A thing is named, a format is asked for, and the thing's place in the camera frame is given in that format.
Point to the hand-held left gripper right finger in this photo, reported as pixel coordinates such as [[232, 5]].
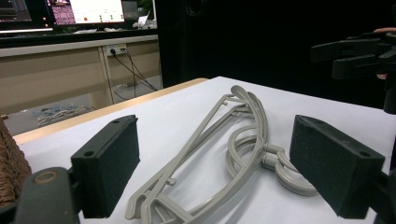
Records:
[[336, 168]]

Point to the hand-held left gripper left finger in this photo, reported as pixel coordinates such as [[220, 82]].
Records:
[[106, 161]]

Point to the grey plastic clothes hanger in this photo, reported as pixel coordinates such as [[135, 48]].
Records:
[[295, 186], [231, 155], [199, 137]]

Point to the brown wicker basket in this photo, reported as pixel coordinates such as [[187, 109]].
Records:
[[12, 168]]

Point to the black curtain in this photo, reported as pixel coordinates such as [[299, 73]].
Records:
[[249, 40]]

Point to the white table sheet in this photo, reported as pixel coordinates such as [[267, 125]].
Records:
[[186, 109]]

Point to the beige wooden desk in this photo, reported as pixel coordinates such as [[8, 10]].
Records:
[[46, 77]]

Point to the white power outlet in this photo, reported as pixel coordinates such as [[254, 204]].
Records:
[[116, 49]]

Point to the monitor with bright screen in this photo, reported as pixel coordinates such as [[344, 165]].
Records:
[[93, 11]]

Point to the monitor with dark screen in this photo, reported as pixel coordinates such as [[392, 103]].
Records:
[[15, 11]]

